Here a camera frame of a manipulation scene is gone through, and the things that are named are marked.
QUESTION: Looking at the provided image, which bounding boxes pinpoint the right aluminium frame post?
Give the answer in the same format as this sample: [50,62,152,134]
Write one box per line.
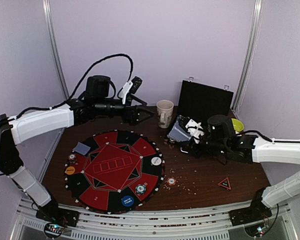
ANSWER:
[232,0,264,114]

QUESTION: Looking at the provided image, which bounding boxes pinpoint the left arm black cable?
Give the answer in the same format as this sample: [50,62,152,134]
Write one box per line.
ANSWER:
[0,52,135,176]

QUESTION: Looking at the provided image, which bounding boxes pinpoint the green white chip stack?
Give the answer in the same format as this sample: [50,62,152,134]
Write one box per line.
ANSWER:
[135,184,147,195]

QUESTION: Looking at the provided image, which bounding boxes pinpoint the black poker chip case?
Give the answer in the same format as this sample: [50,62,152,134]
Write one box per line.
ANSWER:
[164,80,234,146]

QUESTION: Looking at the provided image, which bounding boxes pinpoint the cream ceramic mug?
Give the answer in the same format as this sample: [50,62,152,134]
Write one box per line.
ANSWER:
[156,99,174,129]

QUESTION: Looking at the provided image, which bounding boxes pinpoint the blue small blind button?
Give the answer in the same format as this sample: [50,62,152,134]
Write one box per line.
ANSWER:
[121,195,134,208]

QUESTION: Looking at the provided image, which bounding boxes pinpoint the green plastic bowl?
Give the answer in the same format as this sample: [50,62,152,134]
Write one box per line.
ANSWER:
[231,118,245,133]

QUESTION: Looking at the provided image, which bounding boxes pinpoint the grey playing card deck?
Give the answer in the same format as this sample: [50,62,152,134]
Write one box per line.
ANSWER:
[167,121,191,143]

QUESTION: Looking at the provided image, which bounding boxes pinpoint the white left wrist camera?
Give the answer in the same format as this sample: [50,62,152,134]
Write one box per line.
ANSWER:
[117,76,143,105]

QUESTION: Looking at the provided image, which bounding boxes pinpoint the black red triangular token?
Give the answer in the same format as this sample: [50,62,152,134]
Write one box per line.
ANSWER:
[217,177,232,191]

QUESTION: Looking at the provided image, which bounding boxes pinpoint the white dealer button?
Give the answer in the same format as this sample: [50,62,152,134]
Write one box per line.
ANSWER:
[150,156,163,166]

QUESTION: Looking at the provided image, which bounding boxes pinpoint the grey dealt playing cards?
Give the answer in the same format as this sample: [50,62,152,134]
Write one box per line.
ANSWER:
[73,142,91,156]

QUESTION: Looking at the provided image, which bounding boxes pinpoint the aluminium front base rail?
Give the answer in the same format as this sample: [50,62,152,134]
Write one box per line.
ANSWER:
[14,196,300,240]

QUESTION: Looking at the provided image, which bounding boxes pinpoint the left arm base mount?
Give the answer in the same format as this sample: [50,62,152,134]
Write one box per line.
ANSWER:
[35,199,80,227]

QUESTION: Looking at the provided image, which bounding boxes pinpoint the orange big blind button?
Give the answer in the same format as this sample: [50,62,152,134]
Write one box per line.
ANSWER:
[65,166,76,175]

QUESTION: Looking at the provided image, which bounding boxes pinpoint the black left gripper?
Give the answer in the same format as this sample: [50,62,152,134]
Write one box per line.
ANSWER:
[94,94,154,125]

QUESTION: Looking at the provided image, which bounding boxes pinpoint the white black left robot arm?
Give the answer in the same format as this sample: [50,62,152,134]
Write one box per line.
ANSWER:
[0,75,153,222]

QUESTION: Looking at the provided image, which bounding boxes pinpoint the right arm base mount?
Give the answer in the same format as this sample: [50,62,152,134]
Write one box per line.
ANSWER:
[229,205,272,226]

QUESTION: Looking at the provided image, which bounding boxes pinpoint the red white chip stack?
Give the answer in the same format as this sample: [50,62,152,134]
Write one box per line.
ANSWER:
[68,153,77,164]

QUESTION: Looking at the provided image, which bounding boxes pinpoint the orange white chip stack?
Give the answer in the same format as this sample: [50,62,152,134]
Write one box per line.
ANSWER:
[167,177,177,186]

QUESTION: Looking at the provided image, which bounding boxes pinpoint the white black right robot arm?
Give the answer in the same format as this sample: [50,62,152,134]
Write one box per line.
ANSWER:
[185,114,300,221]

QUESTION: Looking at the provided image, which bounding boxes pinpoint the round red black poker mat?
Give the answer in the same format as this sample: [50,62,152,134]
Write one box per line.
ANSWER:
[65,129,165,214]

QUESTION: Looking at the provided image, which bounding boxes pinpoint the aluminium corner frame post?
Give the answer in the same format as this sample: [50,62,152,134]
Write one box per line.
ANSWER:
[42,0,70,100]

